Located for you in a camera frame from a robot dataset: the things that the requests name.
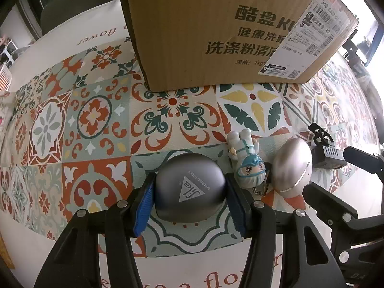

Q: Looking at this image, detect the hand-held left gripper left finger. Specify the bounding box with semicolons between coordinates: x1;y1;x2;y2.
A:
39;177;155;288

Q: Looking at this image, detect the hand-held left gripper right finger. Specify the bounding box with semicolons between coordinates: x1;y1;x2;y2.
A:
225;175;340;288

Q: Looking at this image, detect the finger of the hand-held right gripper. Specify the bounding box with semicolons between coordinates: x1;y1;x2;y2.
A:
302;182;384;286
342;146;384;184

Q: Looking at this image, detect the black power adapter with cable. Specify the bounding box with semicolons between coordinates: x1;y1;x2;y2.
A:
307;123;346;170

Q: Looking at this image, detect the grey round case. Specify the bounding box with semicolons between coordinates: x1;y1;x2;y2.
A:
153;153;226;223

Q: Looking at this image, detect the silver egg-shaped case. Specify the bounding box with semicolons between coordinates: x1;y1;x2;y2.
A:
272;138;314;199

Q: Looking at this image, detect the brown cardboard box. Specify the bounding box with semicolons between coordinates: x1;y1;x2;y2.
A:
115;0;360;92

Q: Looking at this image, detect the white suited toy figurine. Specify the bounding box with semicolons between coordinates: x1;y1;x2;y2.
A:
226;128;268;197

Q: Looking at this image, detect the patterned table cover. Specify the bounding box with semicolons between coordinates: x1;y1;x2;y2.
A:
0;0;384;288

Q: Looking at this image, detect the grey dining chair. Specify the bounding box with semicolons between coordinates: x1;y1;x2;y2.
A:
39;0;119;36

